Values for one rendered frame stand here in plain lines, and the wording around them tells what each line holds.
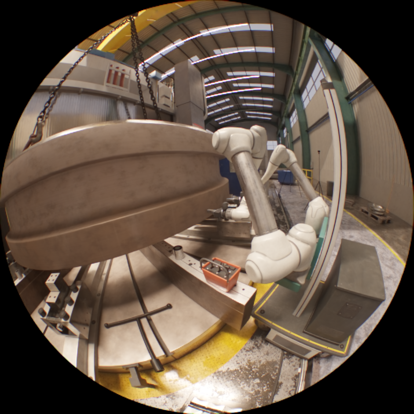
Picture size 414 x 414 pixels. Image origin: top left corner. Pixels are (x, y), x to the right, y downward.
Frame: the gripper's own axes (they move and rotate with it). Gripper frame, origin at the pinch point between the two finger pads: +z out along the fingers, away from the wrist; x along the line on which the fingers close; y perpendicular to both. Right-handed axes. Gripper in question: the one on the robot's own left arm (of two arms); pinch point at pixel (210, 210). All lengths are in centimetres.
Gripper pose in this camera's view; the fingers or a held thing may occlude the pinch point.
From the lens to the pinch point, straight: 122.1
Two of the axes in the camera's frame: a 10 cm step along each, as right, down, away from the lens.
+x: 5.7, -2.7, 7.7
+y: 0.8, 9.6, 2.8
